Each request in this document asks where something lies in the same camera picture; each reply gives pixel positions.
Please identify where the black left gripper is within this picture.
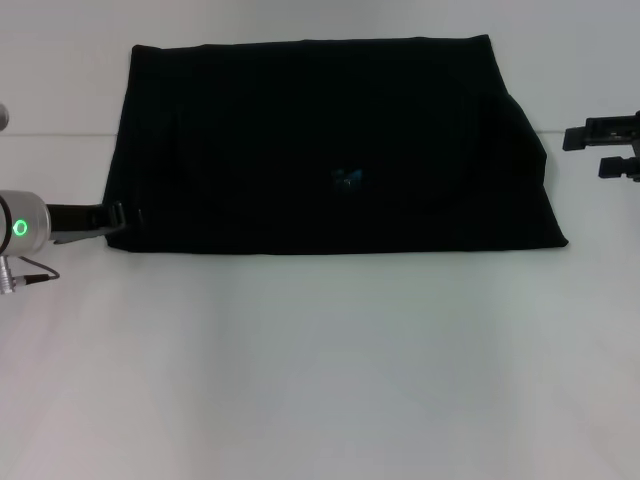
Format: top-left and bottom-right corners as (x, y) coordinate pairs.
(44, 200), (146, 246)

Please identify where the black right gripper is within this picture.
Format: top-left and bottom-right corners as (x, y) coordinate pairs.
(562, 110), (640, 182)

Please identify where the black t-shirt with FREE! print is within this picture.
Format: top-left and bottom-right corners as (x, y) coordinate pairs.
(102, 33), (571, 256)

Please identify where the dark left wrist cable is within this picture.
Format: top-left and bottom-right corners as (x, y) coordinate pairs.
(12, 255), (61, 285)

